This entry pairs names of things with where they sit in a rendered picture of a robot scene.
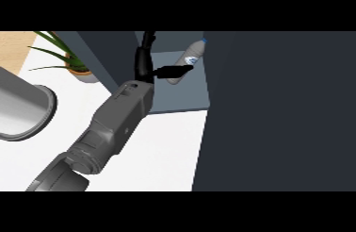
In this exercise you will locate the large grey metal pot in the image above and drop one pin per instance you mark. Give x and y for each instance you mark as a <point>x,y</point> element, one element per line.
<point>22,113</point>

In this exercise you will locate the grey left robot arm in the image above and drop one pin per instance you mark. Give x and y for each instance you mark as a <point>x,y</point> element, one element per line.
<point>121,116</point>

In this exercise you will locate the green spiky plant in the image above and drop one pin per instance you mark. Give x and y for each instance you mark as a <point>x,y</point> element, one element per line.
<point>59,55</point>

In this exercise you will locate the terracotta plant pot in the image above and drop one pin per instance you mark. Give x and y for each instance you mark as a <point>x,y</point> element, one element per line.
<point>83,74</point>

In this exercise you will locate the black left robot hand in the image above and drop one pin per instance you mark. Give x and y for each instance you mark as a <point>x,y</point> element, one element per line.
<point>142,61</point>

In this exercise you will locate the clear plastic water bottle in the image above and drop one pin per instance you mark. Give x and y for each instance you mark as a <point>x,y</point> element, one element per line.
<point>193,52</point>

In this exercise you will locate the grey-blue cabinet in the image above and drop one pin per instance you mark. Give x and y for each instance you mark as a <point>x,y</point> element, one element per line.
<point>180,97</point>

